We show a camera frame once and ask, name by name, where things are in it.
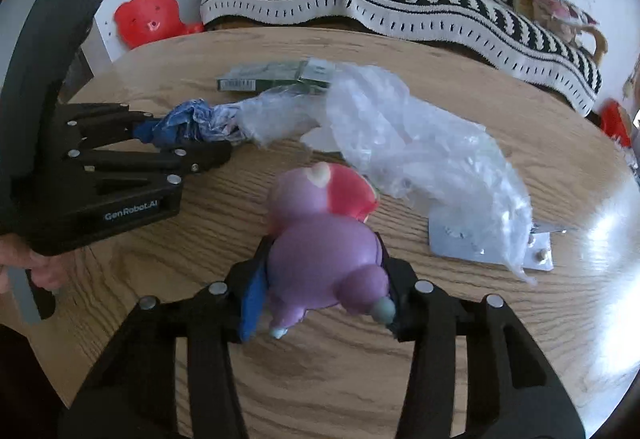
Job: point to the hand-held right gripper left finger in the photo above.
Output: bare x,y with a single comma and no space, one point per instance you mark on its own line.
252,304

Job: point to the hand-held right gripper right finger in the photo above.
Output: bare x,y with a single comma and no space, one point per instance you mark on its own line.
405,299

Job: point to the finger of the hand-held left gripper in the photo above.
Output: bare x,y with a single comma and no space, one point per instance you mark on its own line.
105,124
200,156

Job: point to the blue wrapper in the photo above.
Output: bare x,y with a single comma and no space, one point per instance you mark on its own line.
190,124

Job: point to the purple toy figure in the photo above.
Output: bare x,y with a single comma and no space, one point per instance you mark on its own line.
320,254

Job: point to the person's left hand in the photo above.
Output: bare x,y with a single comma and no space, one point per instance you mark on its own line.
47,276

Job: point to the long green cigarette box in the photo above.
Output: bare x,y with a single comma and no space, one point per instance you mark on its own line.
260,76

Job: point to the red bear stool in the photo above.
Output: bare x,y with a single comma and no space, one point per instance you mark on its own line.
150,19

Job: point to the clear plastic bag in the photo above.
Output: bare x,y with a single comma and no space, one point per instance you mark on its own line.
410,139

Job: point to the red bag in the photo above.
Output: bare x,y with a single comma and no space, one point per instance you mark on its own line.
615,119

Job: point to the patterned pillow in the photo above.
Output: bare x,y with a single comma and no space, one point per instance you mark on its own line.
550,4

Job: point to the metal bracket plate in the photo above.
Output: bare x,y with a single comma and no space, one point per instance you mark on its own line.
455,241

